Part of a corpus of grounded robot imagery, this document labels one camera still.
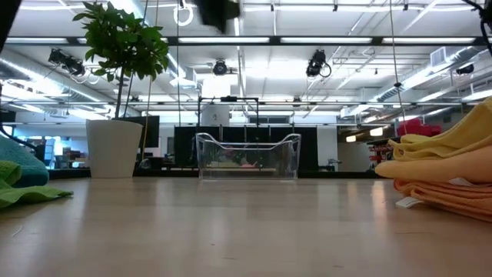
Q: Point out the yellow microfiber towel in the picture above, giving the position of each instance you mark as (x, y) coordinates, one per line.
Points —
(461, 140)

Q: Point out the orange microfiber towel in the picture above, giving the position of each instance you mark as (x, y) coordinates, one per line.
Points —
(442, 189)
(473, 209)
(442, 167)

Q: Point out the green plant in white pot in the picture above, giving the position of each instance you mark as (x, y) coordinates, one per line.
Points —
(113, 148)

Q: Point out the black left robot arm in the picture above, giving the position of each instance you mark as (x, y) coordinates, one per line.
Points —
(217, 13)

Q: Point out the black metal table frame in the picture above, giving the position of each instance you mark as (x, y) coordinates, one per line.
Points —
(7, 19)

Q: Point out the blue microfiber towel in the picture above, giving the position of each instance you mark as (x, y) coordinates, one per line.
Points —
(23, 165)

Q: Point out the black partition panels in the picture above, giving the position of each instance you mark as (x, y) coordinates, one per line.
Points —
(184, 146)

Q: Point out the green microfiber towel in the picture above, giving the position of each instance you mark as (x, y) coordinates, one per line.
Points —
(23, 194)

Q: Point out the shelf with red bins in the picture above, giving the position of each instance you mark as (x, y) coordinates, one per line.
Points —
(417, 127)

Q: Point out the white box unit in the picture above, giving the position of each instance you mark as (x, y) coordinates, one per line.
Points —
(215, 115)

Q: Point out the clear plastic bin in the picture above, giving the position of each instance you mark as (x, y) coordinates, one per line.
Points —
(203, 154)

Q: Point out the small black ceiling spotlight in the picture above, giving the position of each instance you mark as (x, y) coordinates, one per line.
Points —
(465, 69)

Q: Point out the round black ceiling spotlight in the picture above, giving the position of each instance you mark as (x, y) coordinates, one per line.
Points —
(220, 68)

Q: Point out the black monitor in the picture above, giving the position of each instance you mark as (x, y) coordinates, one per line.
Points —
(151, 131)

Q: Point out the black ceiling light cluster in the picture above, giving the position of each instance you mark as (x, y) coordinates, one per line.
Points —
(67, 61)

